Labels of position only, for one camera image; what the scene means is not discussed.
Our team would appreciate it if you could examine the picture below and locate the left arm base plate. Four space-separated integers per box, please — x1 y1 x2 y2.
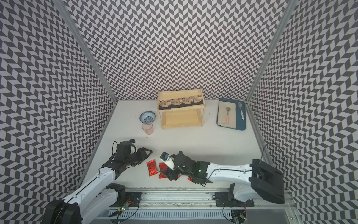
110 191 142 208

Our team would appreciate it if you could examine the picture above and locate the black floral tea bag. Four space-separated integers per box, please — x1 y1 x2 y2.
193 95 204 105
182 97 195 106
158 100 172 110
171 98 183 108

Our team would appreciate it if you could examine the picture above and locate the wooden two-tier shelf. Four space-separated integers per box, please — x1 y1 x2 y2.
157 89 206 129

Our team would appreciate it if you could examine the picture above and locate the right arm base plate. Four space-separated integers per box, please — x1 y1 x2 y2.
212 191 255 208

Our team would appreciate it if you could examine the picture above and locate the white handled spoon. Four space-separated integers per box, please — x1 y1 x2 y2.
237 101 245 120

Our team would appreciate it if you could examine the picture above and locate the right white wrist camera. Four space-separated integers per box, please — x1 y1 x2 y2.
159 152 175 170

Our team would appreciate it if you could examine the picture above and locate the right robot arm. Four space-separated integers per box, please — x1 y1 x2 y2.
160 151 285 204

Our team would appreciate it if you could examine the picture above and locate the blue white ceramic bowl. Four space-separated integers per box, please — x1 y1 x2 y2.
139 111 156 123

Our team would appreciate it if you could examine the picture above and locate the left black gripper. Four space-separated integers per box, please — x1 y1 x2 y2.
124 147 153 167

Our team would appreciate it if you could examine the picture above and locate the aluminium front rail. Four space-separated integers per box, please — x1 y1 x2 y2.
60 189 294 212

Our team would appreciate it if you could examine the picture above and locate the pink handled spoon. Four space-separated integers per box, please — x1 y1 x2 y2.
226 107 231 125

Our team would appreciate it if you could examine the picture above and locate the teal tray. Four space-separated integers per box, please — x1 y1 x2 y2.
216 99 247 131

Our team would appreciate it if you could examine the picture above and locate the pink transparent cup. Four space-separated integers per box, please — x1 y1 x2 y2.
142 122 154 135

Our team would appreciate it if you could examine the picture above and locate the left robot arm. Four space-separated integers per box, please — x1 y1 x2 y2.
41 139 153 224

